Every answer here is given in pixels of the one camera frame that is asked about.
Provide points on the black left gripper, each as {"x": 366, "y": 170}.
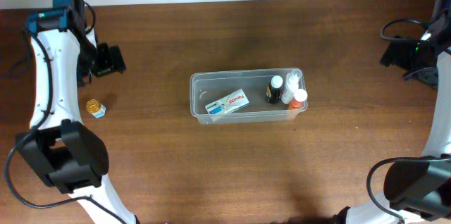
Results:
{"x": 106, "y": 60}

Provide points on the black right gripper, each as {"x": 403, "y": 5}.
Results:
{"x": 393, "y": 55}

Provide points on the small jar gold lid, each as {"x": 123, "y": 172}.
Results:
{"x": 95, "y": 108}

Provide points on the orange tablet tube white cap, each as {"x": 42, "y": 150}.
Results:
{"x": 299, "y": 97}

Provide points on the white squeeze bottle clear cap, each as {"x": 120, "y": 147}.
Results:
{"x": 290, "y": 86}

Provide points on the white Panadol box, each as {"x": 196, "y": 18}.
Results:
{"x": 228, "y": 104}

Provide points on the dark syrup bottle white cap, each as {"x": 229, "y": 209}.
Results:
{"x": 273, "y": 89}

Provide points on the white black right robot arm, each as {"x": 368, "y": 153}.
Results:
{"x": 415, "y": 189}

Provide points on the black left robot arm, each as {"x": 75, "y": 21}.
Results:
{"x": 61, "y": 151}

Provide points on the clear plastic container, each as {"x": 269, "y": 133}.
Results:
{"x": 206, "y": 88}

